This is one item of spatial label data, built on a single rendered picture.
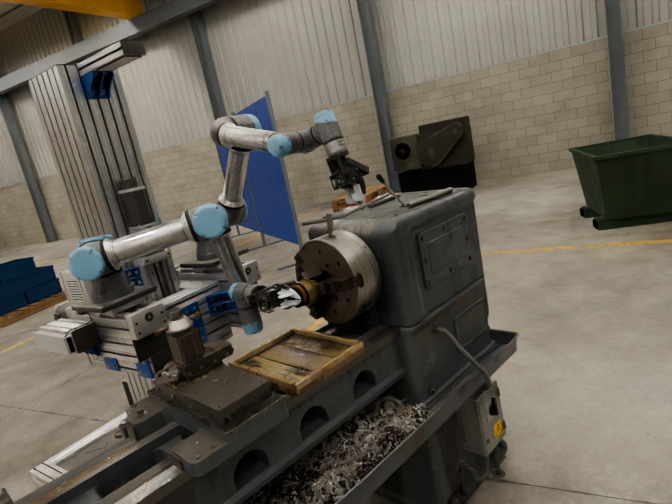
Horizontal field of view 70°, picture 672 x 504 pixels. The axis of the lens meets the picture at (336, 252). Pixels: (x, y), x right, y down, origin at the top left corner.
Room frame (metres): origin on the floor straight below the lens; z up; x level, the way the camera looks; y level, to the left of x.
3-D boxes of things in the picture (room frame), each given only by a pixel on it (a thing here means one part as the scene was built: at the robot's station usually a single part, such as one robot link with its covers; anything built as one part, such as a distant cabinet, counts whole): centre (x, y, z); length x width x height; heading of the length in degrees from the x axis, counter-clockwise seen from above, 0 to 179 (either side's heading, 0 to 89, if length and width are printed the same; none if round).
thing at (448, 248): (1.96, -0.26, 1.06); 0.59 x 0.48 x 0.39; 133
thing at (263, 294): (1.60, 0.26, 1.08); 0.12 x 0.09 x 0.08; 42
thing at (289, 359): (1.51, 0.20, 0.89); 0.36 x 0.30 x 0.04; 43
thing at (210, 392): (1.30, 0.45, 0.95); 0.43 x 0.17 x 0.05; 43
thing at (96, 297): (1.77, 0.85, 1.21); 0.15 x 0.15 x 0.10
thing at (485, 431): (1.76, -0.45, 0.41); 0.34 x 0.17 x 0.82; 133
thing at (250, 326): (1.74, 0.36, 0.98); 0.11 x 0.08 x 0.11; 10
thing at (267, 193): (8.53, 1.22, 1.18); 4.12 x 0.80 x 2.35; 22
